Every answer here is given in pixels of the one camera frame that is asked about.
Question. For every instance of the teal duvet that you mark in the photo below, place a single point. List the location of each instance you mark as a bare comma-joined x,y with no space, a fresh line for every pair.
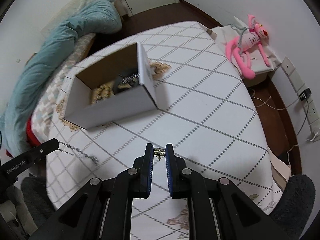
98,17

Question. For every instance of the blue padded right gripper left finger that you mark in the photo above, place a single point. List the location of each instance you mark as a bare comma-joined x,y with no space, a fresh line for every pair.
143,177

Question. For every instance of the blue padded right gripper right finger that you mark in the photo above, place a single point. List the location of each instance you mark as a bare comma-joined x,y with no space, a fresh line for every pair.
175,165

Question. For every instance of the pink panther plush toy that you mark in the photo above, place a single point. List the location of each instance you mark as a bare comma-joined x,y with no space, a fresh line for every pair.
239,46

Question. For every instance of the small gold earring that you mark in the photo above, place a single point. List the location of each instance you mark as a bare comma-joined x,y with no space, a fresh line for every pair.
159,153

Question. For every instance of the grey white patterned pillow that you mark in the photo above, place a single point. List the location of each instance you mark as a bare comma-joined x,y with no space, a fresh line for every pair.
43,112

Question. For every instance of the black fitness band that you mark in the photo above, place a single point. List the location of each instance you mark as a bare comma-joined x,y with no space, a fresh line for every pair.
125,80

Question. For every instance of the white patterned tablecloth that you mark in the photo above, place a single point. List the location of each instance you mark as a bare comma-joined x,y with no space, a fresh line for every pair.
204,111

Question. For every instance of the black charger plug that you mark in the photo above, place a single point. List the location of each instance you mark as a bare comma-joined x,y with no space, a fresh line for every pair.
305,94

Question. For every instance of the white power strip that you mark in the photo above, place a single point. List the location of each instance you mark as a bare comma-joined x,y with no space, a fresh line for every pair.
298,85

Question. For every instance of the red blanket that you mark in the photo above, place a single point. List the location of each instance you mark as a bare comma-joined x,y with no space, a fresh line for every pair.
31,134

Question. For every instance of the white cardboard box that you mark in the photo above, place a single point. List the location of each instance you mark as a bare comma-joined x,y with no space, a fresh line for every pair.
91,102

